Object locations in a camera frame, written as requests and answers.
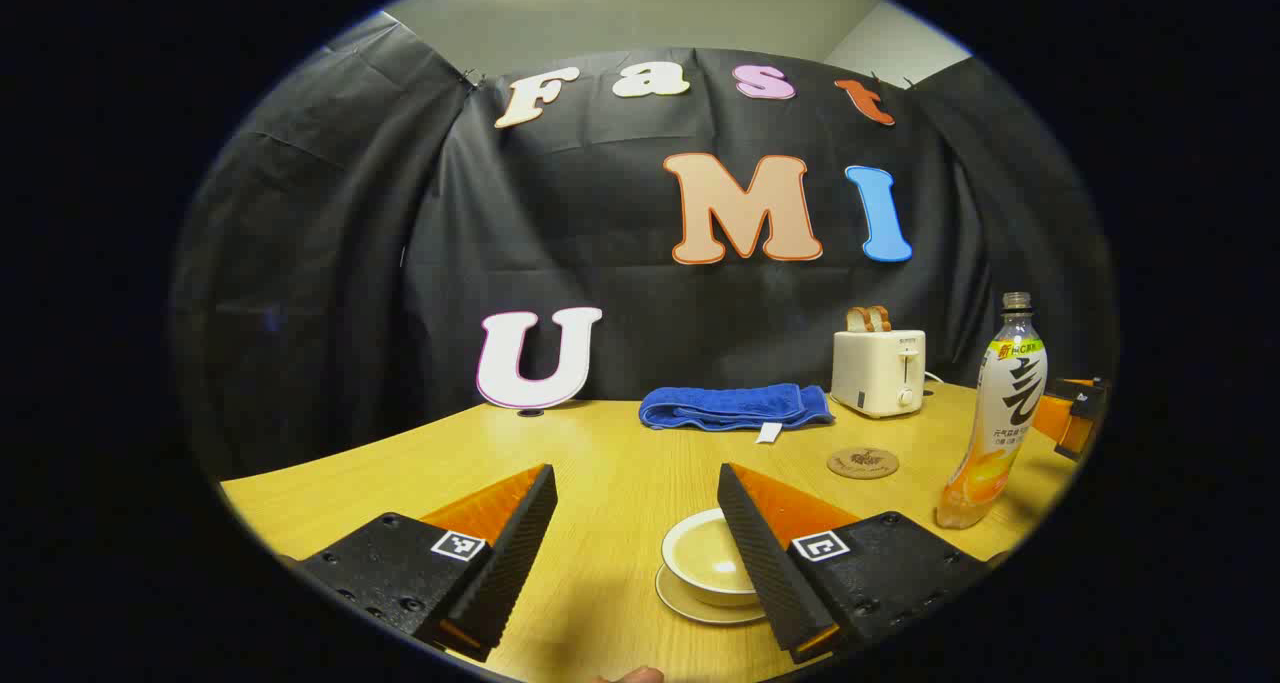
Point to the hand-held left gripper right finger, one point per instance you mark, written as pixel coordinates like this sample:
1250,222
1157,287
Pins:
755,553

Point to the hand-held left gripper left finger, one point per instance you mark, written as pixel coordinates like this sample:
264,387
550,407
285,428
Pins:
515,553

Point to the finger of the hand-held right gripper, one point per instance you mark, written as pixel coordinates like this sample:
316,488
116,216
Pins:
1080,413

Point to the white teacup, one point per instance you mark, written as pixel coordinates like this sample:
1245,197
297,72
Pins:
700,591

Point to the labelled plastic water bottle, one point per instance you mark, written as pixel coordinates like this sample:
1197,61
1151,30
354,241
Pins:
1000,413

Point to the round brown coaster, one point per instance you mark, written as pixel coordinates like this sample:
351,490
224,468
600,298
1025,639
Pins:
862,462

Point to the white saucer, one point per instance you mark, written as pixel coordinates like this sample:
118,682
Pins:
690,608

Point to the blue towel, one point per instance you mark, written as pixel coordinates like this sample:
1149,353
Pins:
730,405

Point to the cream toaster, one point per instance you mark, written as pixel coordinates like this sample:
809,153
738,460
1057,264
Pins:
875,373

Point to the toast slice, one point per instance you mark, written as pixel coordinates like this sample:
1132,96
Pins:
857,320
879,319

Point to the black backdrop cloth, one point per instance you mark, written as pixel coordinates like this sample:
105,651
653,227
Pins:
400,263

